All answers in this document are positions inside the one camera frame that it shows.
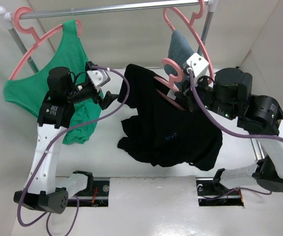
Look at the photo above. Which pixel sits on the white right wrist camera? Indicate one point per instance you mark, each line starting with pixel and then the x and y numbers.
pixel 197 64

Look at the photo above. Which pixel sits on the pink hanger with black shirt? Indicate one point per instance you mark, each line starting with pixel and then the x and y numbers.
pixel 170 83

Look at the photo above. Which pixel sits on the white clothes rack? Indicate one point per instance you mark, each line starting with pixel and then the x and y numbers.
pixel 9 19

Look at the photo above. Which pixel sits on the black t shirt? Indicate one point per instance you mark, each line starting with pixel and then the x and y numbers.
pixel 161 134

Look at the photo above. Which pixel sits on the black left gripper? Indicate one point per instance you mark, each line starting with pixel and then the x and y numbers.
pixel 103 102

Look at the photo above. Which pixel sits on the blue denim shorts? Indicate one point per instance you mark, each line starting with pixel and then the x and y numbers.
pixel 179 51

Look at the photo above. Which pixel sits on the pink hanger with blue shorts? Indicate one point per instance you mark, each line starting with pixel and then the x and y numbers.
pixel 190 24

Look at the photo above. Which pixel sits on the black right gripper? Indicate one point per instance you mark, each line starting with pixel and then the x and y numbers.
pixel 185 94

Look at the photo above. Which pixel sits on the green tank top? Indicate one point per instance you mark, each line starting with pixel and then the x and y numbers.
pixel 56 82

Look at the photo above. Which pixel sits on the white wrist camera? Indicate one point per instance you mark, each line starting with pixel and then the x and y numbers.
pixel 98 78
pixel 197 64

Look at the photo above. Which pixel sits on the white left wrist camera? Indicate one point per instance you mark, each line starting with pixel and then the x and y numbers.
pixel 98 78

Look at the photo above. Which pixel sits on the pink hanger with green top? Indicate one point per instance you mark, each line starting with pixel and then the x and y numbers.
pixel 31 30

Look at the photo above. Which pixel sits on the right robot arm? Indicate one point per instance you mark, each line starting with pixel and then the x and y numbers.
pixel 229 94

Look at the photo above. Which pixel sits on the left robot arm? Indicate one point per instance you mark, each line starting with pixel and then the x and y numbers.
pixel 41 192

